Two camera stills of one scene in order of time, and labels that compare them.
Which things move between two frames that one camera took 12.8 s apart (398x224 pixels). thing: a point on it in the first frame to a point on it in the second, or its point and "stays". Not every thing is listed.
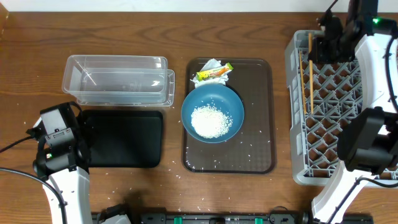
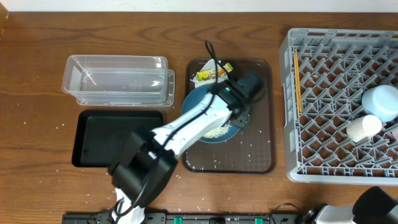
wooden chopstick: x=311 y=68 to x=298 y=86
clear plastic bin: x=119 y=80 stays
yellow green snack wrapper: x=204 y=74 stays
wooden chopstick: x=302 y=81 to x=298 y=106
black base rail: x=275 y=217 stays
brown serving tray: x=252 y=150 stays
